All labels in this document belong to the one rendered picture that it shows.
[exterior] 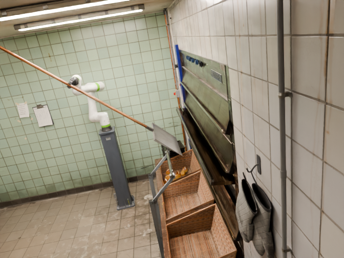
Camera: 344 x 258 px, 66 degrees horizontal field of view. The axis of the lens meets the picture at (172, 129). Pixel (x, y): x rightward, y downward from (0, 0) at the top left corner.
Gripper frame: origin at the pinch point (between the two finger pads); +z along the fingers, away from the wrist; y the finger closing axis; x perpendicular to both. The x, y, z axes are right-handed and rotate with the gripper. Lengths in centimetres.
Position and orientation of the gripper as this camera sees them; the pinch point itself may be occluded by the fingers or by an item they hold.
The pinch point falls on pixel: (69, 84)
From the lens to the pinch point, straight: 298.2
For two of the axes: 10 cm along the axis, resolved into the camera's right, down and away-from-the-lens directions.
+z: 1.3, 3.3, -9.4
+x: -8.4, -4.6, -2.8
